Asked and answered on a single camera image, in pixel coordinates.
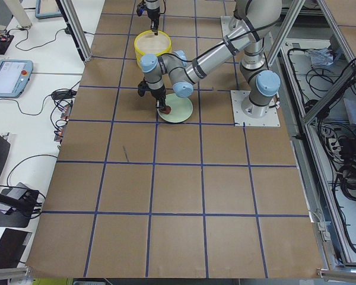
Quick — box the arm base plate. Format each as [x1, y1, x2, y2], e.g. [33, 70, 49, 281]
[230, 90, 281, 128]

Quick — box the left teach pendant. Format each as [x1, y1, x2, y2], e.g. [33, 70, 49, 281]
[0, 59, 33, 99]

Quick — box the aluminium frame post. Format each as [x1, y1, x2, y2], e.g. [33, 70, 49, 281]
[56, 0, 93, 62]

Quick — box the brown bun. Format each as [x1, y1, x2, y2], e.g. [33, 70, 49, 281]
[160, 106, 171, 115]

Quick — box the light green plate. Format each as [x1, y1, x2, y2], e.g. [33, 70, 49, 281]
[158, 93, 193, 123]

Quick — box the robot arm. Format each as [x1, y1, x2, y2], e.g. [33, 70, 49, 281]
[138, 1, 282, 114]
[145, 0, 160, 36]

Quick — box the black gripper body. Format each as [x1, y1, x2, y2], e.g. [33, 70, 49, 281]
[148, 8, 160, 29]
[151, 87, 166, 104]

